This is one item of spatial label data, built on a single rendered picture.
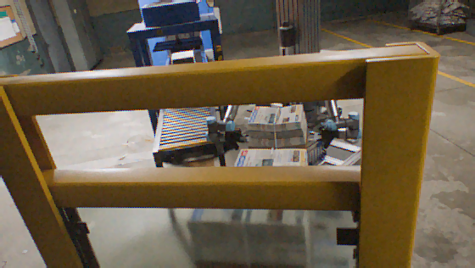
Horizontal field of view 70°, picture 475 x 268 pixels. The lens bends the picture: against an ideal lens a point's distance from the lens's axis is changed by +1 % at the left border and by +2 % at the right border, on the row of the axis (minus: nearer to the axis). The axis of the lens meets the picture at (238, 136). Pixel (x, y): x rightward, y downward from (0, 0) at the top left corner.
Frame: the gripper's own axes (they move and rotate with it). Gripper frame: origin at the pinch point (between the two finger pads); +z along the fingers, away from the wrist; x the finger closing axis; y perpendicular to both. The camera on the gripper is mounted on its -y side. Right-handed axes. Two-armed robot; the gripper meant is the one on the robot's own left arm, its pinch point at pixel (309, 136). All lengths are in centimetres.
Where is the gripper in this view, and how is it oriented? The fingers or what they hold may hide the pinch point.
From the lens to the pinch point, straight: 247.5
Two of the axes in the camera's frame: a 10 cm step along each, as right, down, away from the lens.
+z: -9.7, 0.1, 2.4
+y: -1.2, -8.9, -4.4
